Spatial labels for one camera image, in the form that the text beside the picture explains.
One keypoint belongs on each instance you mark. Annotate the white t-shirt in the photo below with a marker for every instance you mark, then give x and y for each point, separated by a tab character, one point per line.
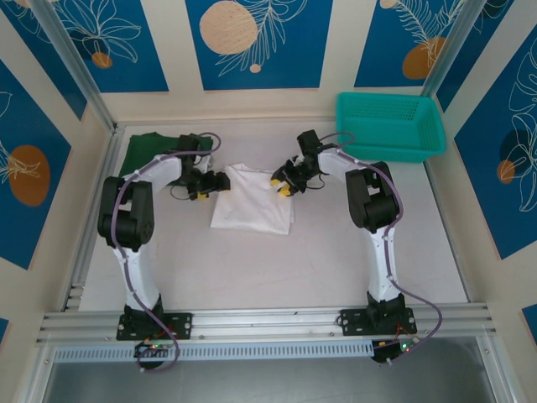
247	205

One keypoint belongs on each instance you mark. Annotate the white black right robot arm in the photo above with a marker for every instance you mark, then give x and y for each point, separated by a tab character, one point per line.
382	260

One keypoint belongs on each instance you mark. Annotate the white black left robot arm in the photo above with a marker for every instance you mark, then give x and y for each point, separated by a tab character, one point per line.
140	277

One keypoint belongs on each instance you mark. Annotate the green folded t-shirt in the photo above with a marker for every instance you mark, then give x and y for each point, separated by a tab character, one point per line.
140	147

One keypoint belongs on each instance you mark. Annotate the teal plastic basket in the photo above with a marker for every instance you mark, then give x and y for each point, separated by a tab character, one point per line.
386	121

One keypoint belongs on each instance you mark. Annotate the aluminium table side rail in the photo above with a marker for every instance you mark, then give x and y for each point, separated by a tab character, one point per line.
455	260
107	159

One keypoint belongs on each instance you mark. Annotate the blue floral wall panel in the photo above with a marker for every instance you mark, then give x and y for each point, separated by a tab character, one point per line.
17	218
293	50
386	42
50	63
126	50
495	210
474	50

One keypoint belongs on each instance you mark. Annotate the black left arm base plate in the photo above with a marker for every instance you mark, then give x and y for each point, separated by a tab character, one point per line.
180	325

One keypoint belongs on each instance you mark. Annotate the long aluminium mounting rail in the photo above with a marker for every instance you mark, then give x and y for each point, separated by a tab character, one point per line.
260	321

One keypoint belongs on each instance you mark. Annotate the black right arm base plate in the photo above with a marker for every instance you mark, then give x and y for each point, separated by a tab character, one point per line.
352	323

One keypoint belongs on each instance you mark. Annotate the aluminium frame post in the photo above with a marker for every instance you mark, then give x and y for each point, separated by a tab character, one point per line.
451	42
71	59

